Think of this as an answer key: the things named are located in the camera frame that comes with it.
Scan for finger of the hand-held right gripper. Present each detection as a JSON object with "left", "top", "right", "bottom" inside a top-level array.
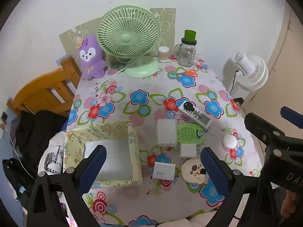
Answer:
[
  {"left": 244, "top": 113, "right": 286, "bottom": 148},
  {"left": 280, "top": 106, "right": 303, "bottom": 130}
]

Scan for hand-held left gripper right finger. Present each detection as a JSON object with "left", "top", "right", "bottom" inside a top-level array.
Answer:
[{"left": 200, "top": 147, "right": 282, "bottom": 227}]

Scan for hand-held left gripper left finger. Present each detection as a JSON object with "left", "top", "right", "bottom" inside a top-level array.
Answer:
[{"left": 28, "top": 144, "right": 107, "bottom": 227}]

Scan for round cream compact case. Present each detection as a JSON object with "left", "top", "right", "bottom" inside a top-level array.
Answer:
[{"left": 181, "top": 158, "right": 206, "bottom": 183}]

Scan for small white cube charger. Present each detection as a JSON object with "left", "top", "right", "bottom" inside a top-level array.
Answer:
[{"left": 180, "top": 144, "right": 197, "bottom": 159}]

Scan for white round puck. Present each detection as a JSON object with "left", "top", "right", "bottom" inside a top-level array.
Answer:
[{"left": 222, "top": 135, "right": 237, "bottom": 149}]

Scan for green frog speaker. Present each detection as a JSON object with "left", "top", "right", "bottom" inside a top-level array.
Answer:
[{"left": 176, "top": 122, "right": 203, "bottom": 145}]

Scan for yellow printed storage box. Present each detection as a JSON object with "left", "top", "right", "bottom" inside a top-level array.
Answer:
[{"left": 63, "top": 120, "right": 143, "bottom": 188}]

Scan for white power adapter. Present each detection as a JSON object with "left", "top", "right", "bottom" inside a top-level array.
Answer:
[{"left": 153, "top": 162, "right": 181, "bottom": 180}]

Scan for white remote control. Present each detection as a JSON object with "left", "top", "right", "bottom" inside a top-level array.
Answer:
[{"left": 177, "top": 100, "right": 213, "bottom": 130}]

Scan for translucent plastic box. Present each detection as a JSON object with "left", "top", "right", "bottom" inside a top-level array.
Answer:
[{"left": 156, "top": 119, "right": 177, "bottom": 147}]

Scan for black car key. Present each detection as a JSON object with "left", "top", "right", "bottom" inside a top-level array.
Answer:
[{"left": 183, "top": 101, "right": 196, "bottom": 113}]

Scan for person's right hand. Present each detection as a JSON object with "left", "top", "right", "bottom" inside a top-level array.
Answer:
[{"left": 280, "top": 189, "right": 298, "bottom": 218}]

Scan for white printed cloth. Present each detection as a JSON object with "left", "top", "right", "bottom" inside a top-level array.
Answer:
[{"left": 39, "top": 132, "right": 69, "bottom": 208}]

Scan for beige door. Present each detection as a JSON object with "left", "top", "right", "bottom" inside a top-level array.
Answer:
[{"left": 241, "top": 5, "right": 303, "bottom": 128}]

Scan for white floor fan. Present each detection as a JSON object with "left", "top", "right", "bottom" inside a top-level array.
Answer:
[{"left": 231, "top": 51, "right": 269, "bottom": 97}]

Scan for black jacket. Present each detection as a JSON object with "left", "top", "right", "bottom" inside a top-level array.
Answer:
[{"left": 15, "top": 110, "right": 71, "bottom": 168}]

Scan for black backpack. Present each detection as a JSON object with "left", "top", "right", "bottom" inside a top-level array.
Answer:
[{"left": 2, "top": 157, "right": 36, "bottom": 208}]

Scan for floral tablecloth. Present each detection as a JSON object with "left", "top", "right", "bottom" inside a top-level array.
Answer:
[{"left": 64, "top": 57, "right": 263, "bottom": 226}]

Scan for wooden chair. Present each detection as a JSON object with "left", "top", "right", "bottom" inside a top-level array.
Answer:
[{"left": 6, "top": 57, "right": 82, "bottom": 117}]

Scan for glass jar mug green lid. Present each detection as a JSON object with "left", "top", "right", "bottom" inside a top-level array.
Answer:
[{"left": 174, "top": 30, "right": 198, "bottom": 67}]

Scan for purple plush toy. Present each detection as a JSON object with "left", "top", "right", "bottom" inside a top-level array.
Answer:
[{"left": 75, "top": 34, "right": 106, "bottom": 81}]

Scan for cotton swab container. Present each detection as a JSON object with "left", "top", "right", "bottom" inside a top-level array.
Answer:
[{"left": 158, "top": 46, "right": 169, "bottom": 63}]

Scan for green desk fan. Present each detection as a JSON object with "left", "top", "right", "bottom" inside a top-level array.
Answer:
[{"left": 97, "top": 5, "right": 160, "bottom": 78}]

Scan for white charging cable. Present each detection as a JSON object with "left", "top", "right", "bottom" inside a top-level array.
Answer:
[{"left": 5, "top": 123, "right": 36, "bottom": 180}]

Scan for orange handled scissors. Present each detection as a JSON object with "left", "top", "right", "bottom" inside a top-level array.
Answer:
[{"left": 176, "top": 70, "right": 198, "bottom": 77}]

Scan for white fan power cable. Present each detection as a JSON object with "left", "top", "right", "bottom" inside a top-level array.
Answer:
[{"left": 98, "top": 59, "right": 136, "bottom": 86}]

